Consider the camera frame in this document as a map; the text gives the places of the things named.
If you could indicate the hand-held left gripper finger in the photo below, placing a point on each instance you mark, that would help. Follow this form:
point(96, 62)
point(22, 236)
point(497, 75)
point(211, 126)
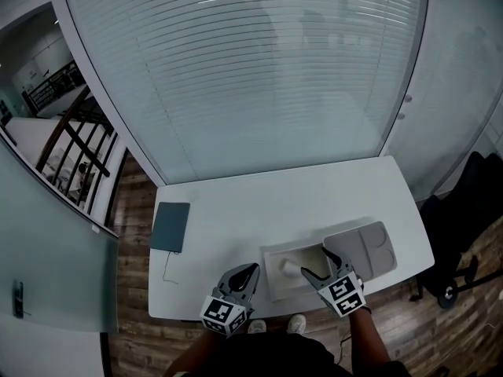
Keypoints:
point(252, 289)
point(222, 285)

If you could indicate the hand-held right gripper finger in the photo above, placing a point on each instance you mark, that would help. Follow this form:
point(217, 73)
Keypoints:
point(340, 260)
point(314, 280)

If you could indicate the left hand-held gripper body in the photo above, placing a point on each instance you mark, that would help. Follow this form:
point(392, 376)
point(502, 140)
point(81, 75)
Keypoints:
point(218, 312)

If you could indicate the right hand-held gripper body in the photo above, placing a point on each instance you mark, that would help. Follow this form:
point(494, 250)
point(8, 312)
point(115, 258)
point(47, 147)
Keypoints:
point(344, 295)

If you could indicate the white box tray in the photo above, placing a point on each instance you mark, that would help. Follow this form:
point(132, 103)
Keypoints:
point(275, 281)

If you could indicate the small white object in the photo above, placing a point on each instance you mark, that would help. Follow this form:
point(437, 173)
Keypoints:
point(288, 268)

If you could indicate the person's right forearm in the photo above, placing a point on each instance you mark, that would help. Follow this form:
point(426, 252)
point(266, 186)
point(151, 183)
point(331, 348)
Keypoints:
point(367, 336)

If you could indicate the person's left forearm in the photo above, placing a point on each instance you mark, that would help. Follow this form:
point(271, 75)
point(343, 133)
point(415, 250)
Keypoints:
point(196, 352)

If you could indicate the grey box lid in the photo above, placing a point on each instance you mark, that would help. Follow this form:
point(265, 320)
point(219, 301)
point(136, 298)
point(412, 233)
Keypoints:
point(361, 249)

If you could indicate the person's white left shoe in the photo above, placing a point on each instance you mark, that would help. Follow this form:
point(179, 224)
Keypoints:
point(256, 325)

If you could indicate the person's white shoe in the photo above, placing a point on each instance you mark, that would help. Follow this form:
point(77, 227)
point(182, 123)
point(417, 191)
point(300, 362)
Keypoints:
point(296, 323)
point(256, 325)

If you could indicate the person's white right shoe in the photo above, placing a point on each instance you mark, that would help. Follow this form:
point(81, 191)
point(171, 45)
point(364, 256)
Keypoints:
point(296, 323)

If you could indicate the person's black clothing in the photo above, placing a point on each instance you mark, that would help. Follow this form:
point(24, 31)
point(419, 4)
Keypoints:
point(283, 357)

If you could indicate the grey notebook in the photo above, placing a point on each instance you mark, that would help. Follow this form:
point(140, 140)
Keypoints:
point(171, 226)

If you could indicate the black mesh office chair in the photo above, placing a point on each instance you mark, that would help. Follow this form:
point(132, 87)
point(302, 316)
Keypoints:
point(452, 226)

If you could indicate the frosted glass door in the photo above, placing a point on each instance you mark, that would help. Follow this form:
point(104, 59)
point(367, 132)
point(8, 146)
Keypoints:
point(51, 249)

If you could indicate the black stair railing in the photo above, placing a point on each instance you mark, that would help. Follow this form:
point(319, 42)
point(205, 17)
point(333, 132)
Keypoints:
point(78, 140)

